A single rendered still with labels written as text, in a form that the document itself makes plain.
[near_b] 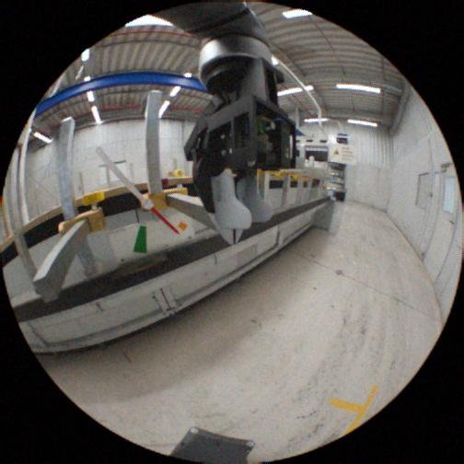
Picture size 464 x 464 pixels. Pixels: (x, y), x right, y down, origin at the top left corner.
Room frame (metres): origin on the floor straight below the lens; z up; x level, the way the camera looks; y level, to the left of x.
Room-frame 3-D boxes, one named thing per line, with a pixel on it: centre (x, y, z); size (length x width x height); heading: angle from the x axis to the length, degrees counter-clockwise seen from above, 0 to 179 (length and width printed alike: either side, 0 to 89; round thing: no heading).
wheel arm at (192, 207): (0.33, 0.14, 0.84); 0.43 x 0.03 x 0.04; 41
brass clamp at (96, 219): (0.20, 0.39, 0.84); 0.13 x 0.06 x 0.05; 131
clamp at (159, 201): (0.37, 0.20, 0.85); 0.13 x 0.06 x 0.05; 131
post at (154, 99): (0.35, 0.21, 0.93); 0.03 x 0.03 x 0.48; 41
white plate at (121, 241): (0.31, 0.22, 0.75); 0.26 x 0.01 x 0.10; 131
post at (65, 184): (0.18, 0.40, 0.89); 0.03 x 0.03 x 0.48; 41
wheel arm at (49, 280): (0.17, 0.34, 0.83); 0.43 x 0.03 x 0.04; 41
